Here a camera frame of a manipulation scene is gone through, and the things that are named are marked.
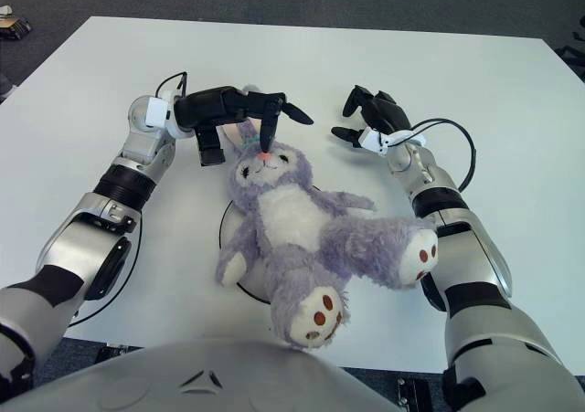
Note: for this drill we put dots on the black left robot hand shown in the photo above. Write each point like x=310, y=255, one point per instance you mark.
x=215, y=108

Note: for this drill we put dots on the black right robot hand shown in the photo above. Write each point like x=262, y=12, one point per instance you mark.
x=386, y=115

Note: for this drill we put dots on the white plate with black rim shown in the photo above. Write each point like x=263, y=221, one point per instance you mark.
x=228, y=220

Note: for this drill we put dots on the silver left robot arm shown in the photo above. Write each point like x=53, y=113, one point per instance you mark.
x=114, y=193

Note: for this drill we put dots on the black and brown box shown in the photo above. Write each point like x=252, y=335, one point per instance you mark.
x=13, y=26

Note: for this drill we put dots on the white crumpled cloth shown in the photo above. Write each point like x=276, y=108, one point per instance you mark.
x=4, y=10

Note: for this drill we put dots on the black chair base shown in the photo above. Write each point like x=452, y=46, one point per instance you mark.
x=571, y=53

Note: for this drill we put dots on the purple plush bunny doll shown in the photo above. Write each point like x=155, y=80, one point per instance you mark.
x=292, y=229

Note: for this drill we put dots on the grey robot torso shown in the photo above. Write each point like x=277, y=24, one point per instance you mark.
x=205, y=384

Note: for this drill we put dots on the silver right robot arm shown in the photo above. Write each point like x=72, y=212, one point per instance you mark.
x=466, y=256

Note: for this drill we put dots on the metal table bracket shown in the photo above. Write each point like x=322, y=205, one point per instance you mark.
x=114, y=350
x=411, y=394

